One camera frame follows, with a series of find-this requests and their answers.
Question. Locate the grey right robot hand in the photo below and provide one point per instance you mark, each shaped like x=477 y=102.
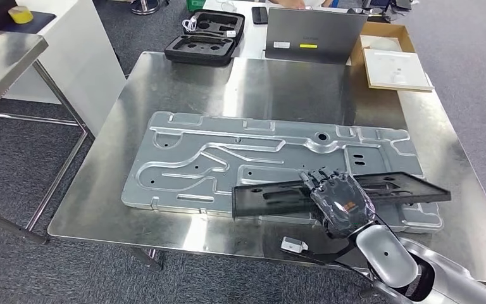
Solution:
x=343 y=205

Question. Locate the black plastic panel part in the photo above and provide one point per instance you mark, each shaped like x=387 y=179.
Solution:
x=415 y=193

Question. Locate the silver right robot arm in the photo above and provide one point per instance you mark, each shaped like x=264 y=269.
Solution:
x=385 y=256

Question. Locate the stainless steel workbench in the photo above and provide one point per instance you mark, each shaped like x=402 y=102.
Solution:
x=4 y=58
x=268 y=88

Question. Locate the stamped grey metal plate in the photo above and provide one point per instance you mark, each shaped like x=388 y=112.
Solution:
x=209 y=147

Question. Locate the cardboard box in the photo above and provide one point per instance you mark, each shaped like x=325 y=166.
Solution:
x=357 y=52

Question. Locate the white foam insert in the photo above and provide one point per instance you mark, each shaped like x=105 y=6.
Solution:
x=381 y=43

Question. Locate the grey laptop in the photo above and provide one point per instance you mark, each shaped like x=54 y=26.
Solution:
x=331 y=38

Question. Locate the black desk device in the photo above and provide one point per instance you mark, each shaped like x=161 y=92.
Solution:
x=377 y=16

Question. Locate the small white adapter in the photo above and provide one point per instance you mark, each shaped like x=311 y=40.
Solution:
x=231 y=33

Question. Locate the person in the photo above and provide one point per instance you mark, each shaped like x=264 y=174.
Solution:
x=301 y=3

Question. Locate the black phone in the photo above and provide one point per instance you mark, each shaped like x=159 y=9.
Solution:
x=259 y=15

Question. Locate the black foam case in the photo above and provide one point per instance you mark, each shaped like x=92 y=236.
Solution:
x=176 y=52

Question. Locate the green box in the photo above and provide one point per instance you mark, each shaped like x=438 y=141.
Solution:
x=194 y=5

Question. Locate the chrome stanchion base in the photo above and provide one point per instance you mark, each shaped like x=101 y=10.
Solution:
x=144 y=6

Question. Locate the white cabinet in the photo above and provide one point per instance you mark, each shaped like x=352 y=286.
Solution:
x=79 y=63

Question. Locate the dark blue pad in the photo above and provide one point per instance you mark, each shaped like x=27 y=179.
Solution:
x=41 y=21

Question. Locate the yellow tape roll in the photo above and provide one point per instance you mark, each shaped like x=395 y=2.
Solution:
x=21 y=20

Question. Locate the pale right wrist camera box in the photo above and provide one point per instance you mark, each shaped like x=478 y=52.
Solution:
x=293 y=244

